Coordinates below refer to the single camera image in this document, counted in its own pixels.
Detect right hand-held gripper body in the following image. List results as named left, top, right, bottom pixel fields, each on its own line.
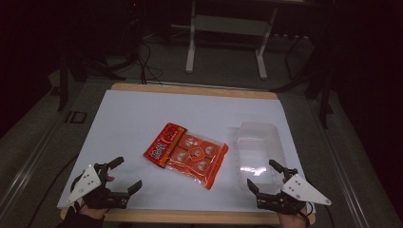
left=256, top=167, right=333, bottom=217

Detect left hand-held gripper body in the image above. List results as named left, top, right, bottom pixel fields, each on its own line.
left=66, top=161, right=131, bottom=210

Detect clear plastic container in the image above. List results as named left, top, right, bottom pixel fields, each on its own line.
left=234, top=121, right=288, bottom=194

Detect orange snack packet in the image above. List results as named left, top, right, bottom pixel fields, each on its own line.
left=143, top=122, right=230, bottom=191

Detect person's left hand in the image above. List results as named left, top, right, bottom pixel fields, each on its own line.
left=78, top=205, right=108, bottom=220

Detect person's right hand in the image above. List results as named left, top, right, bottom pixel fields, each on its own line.
left=276, top=206, right=311, bottom=228

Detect white paper sheet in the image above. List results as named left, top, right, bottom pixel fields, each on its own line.
left=56, top=89, right=317, bottom=214

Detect black floor socket plate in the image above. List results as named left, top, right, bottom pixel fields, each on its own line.
left=65, top=110, right=88, bottom=124

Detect black metal stand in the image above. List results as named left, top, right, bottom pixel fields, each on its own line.
left=271, top=31, right=337, bottom=129
left=56, top=51, right=127, bottom=112

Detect thin black cable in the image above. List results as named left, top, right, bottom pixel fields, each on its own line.
left=28, top=154, right=80, bottom=228

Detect metal floor rail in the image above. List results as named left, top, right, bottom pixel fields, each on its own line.
left=0, top=94, right=77, bottom=210
left=307, top=97, right=371, bottom=228

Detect black floor cable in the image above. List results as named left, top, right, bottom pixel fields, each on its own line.
left=135, top=40, right=164, bottom=86

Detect white metal table frame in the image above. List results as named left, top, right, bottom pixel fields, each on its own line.
left=184, top=0, right=280, bottom=81

